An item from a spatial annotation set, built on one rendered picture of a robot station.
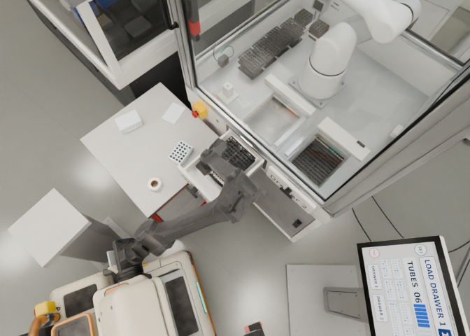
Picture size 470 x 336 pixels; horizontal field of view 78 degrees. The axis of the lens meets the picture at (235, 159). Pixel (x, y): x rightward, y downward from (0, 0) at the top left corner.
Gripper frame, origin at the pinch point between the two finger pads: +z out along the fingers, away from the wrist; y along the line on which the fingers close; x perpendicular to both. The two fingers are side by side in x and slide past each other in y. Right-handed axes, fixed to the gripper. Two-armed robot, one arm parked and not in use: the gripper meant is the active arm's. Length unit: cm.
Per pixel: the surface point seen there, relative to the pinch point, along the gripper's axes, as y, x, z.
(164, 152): 8.9, -27.3, 20.5
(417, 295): -17, 91, -27
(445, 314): -17, 97, -34
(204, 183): 6.1, 2.6, 9.3
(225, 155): -11.2, 0.2, 4.7
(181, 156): 4.1, -18.0, 15.9
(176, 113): -12.3, -41.4, 22.4
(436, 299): -19, 94, -32
